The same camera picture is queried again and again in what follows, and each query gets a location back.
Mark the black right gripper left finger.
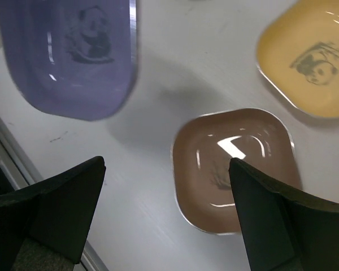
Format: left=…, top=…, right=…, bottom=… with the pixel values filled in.
left=0, top=156, right=106, bottom=271

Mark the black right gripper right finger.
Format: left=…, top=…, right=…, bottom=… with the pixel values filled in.
left=229, top=158, right=339, bottom=270

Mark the brown panda plate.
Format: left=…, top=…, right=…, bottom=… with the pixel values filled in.
left=171, top=108, right=302, bottom=235

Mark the purple panda plate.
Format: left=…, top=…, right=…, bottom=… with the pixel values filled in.
left=0, top=1, right=138, bottom=121

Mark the yellow panda plate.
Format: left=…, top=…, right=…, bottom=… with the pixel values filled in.
left=256, top=1, right=339, bottom=119

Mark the aluminium table edge rail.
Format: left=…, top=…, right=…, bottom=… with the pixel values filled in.
left=0, top=103, right=107, bottom=271

